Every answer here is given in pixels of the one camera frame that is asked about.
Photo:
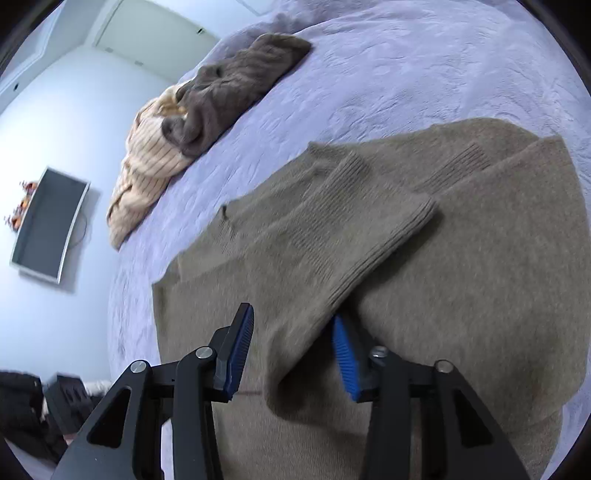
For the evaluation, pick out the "dark brown knit sweater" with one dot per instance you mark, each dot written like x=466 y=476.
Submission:
x=231 y=87

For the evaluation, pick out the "black cloth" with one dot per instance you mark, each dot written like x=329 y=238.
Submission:
x=21 y=406

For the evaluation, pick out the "orange flower decoration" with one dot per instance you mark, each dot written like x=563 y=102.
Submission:
x=23 y=203

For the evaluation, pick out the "cream striped sweater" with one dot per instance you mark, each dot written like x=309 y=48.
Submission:
x=147 y=157

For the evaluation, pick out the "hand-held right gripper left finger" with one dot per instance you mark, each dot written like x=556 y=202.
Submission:
x=244 y=339

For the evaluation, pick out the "tan knit sweater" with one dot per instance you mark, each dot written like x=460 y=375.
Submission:
x=323 y=230

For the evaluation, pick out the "white door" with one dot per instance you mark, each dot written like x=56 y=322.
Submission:
x=152 y=27

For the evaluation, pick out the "wall-mounted flat screen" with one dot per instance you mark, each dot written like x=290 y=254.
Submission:
x=48 y=226

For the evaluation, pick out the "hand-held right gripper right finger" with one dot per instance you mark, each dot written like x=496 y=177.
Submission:
x=346 y=357

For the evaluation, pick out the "lavender plush blanket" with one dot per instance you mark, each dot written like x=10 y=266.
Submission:
x=392 y=69

